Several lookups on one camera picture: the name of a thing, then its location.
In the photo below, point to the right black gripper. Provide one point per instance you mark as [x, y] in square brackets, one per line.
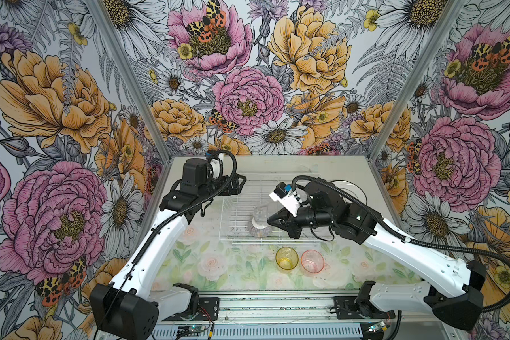
[291, 226]

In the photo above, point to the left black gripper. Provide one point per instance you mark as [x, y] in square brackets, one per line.
[236, 187]

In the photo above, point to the clear glass cup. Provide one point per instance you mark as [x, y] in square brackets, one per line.
[263, 213]

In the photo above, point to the amber glass cup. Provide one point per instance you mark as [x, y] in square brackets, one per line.
[287, 258]

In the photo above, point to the pink glass cup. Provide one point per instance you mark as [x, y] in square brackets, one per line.
[312, 261]

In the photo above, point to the plate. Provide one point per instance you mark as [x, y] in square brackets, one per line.
[352, 190]

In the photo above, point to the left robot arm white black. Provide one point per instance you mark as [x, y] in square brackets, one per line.
[189, 195]

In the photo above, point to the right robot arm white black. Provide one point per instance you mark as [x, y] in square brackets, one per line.
[451, 289]

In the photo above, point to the ribbed white bowl upside down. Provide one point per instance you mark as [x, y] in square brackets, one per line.
[259, 229]

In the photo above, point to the green circuit board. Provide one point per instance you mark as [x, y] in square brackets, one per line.
[190, 331]

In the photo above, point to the white wire dish rack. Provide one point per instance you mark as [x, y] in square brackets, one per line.
[238, 210]

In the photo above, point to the aluminium front rail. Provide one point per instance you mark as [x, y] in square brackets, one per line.
[272, 304]

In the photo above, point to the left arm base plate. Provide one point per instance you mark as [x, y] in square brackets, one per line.
[209, 304]

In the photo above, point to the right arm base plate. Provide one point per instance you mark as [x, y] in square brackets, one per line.
[347, 308]

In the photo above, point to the white vented cable duct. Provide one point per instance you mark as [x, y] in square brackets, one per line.
[268, 331]

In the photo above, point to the left aluminium frame post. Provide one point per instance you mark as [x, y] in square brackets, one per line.
[114, 43]

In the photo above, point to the aluminium frame post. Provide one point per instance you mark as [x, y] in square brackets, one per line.
[114, 43]
[427, 53]

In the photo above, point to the right aluminium frame post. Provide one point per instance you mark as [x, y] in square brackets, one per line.
[427, 53]

